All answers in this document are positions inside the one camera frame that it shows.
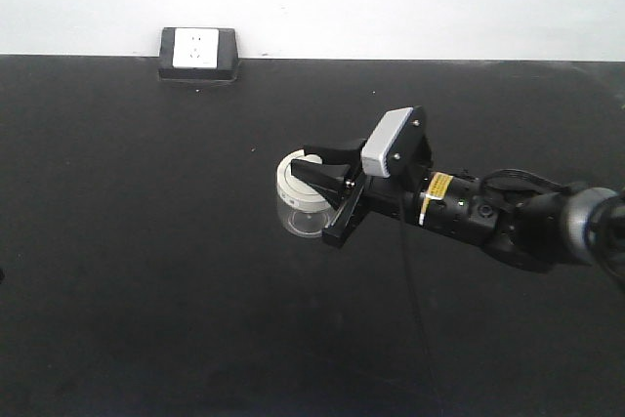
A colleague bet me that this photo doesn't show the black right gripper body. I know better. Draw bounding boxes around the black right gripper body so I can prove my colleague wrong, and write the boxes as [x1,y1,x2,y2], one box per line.
[321,138,433,248]

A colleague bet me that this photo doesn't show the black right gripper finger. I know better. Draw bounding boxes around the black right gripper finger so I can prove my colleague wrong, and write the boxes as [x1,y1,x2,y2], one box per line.
[291,158,359,209]
[303,139,366,166]

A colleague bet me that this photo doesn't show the glass jar with white lid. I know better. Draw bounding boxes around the glass jar with white lid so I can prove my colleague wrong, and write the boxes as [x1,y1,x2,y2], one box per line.
[275,149,335,238]

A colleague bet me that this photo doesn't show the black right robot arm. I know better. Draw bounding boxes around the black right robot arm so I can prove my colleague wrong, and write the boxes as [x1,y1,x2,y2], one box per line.
[291,137,624,286]

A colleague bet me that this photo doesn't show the black power socket box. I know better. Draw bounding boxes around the black power socket box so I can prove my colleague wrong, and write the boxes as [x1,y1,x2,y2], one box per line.
[158,27,240,83]

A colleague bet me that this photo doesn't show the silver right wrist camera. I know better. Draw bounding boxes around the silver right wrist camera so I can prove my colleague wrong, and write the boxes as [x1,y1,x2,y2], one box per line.
[360,106,432,179]

